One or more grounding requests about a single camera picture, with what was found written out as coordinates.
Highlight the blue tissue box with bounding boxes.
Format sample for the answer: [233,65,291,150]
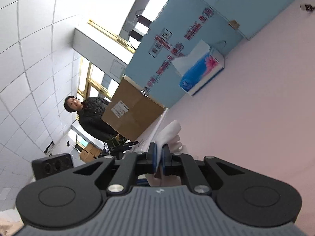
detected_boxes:
[172,40,225,96]

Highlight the white tissue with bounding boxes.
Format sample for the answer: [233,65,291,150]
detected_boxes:
[147,119,187,187]

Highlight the spare black handheld gripper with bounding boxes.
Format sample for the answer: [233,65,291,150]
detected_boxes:
[101,134,138,160]

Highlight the light blue foam board partition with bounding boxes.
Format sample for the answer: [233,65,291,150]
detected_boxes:
[125,0,294,107]

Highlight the brown cardboard box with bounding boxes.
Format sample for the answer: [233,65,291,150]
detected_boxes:
[102,76,164,141]

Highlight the person in black jacket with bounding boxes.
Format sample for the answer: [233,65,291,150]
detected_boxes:
[64,96,127,147]

